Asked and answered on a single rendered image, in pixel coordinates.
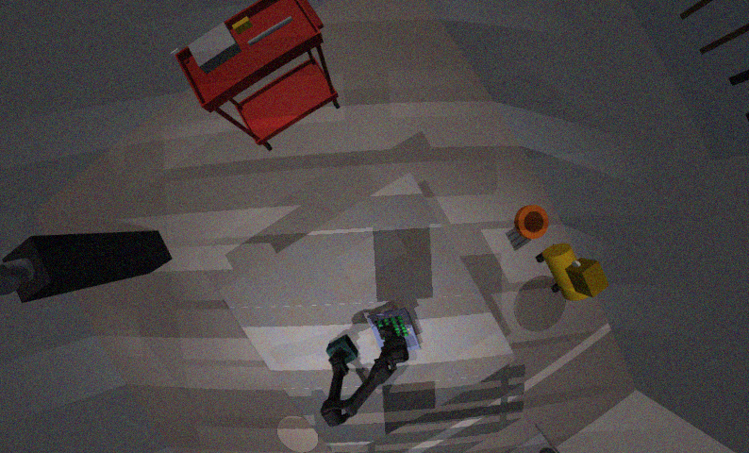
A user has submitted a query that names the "light blue switch panel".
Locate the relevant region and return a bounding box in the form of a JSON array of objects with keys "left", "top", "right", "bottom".
[{"left": 367, "top": 307, "right": 421, "bottom": 352}]

